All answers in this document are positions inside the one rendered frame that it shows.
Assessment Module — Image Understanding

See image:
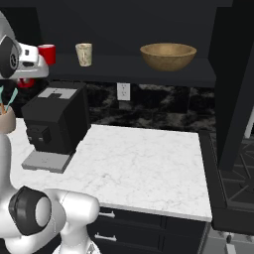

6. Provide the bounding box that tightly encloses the red mug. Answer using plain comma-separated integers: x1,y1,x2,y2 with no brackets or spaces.
37,44,57,65

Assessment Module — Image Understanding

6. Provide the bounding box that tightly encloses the black coffee machine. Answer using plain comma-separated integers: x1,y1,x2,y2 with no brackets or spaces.
21,81,91,175

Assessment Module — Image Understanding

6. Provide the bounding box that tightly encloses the black hob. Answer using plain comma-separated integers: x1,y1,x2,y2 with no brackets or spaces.
197,128,254,236

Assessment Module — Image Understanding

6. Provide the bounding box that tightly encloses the silver oven front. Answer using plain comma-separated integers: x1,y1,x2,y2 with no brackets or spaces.
199,227,254,254

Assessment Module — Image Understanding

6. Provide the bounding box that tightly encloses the beige glass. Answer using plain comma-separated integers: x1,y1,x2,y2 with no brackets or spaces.
74,43,93,67

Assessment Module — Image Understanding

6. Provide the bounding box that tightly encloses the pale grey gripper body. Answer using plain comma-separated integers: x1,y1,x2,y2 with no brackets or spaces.
12,54,51,80

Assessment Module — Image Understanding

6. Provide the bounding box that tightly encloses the silver drawer handle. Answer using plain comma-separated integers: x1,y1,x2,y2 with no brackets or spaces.
97,210,116,219
93,232,118,243

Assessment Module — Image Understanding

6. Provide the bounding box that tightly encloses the black narrow drawer front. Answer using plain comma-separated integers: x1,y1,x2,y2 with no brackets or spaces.
163,215,208,254

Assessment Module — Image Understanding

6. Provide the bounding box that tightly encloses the black cabinet door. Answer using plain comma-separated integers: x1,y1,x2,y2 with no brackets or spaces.
213,0,254,172

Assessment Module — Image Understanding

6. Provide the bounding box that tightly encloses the white wall outlet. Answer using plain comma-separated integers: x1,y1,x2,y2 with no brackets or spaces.
116,82,131,102

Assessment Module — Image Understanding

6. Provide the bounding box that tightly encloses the beige utensil pot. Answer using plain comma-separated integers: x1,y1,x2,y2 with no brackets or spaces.
0,105,17,134

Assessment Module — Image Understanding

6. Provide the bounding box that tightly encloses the red round object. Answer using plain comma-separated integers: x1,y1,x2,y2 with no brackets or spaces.
16,77,37,89

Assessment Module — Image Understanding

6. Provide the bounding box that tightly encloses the black shallow drawer front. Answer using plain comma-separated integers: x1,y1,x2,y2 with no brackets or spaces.
97,205,167,230

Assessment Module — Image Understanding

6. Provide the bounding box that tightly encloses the wooden bowl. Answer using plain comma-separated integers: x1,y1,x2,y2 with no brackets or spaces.
139,42,198,72

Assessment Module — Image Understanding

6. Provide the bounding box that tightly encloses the black open wall cabinet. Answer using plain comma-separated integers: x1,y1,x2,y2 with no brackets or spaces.
0,0,234,89

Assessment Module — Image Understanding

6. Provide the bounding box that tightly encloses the black deep drawer front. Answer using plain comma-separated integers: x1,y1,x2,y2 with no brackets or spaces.
86,219,166,254

